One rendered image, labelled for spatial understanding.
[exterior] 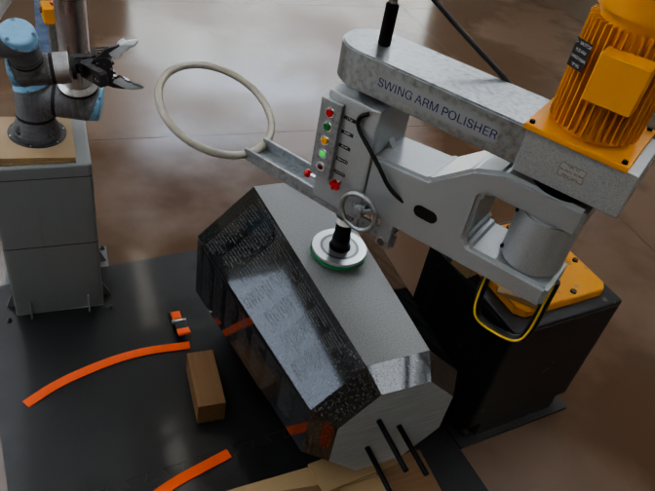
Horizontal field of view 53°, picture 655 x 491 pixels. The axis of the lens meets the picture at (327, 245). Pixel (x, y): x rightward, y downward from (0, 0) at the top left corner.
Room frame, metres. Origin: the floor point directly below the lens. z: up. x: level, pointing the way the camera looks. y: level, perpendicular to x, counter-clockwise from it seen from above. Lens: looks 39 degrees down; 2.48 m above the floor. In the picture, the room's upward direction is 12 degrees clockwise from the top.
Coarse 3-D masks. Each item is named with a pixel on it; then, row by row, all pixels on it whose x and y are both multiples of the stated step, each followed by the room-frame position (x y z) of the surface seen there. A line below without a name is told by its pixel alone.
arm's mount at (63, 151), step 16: (0, 128) 2.24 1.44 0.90; (64, 128) 2.35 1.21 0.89; (0, 144) 2.14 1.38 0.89; (16, 144) 2.16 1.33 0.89; (48, 144) 2.21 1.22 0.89; (64, 144) 2.24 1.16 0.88; (0, 160) 2.05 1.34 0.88; (16, 160) 2.08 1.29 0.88; (32, 160) 2.11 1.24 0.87; (48, 160) 2.13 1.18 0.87; (64, 160) 2.16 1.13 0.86
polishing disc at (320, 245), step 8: (320, 232) 2.01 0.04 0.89; (328, 232) 2.02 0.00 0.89; (320, 240) 1.96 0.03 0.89; (328, 240) 1.97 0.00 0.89; (352, 240) 2.00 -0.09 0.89; (360, 240) 2.01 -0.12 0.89; (312, 248) 1.91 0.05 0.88; (320, 248) 1.91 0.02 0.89; (328, 248) 1.92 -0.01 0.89; (352, 248) 1.95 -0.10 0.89; (360, 248) 1.96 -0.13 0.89; (320, 256) 1.86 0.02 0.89; (328, 256) 1.87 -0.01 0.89; (336, 256) 1.88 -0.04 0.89; (344, 256) 1.89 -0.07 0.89; (352, 256) 1.90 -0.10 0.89; (360, 256) 1.91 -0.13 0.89; (328, 264) 1.84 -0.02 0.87; (336, 264) 1.84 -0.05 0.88; (344, 264) 1.85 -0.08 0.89; (352, 264) 1.86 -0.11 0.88
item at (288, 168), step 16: (272, 144) 2.18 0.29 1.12; (256, 160) 2.08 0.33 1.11; (272, 160) 2.13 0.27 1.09; (288, 160) 2.14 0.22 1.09; (304, 160) 2.12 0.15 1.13; (288, 176) 2.01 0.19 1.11; (304, 176) 2.07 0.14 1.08; (304, 192) 1.97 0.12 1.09; (336, 208) 1.90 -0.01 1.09; (368, 224) 1.83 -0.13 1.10; (384, 240) 1.77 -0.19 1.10
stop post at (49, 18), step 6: (42, 0) 3.17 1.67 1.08; (48, 0) 3.18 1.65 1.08; (42, 6) 3.10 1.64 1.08; (48, 6) 3.11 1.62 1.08; (42, 12) 3.10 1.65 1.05; (48, 12) 3.08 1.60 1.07; (42, 18) 3.12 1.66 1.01; (48, 18) 3.08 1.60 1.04; (54, 18) 3.09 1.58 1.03; (48, 24) 3.11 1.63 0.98; (54, 24) 3.11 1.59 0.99; (48, 30) 3.14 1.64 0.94; (54, 30) 3.11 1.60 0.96; (54, 36) 3.10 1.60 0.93; (54, 42) 3.10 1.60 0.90; (54, 48) 3.10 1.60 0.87
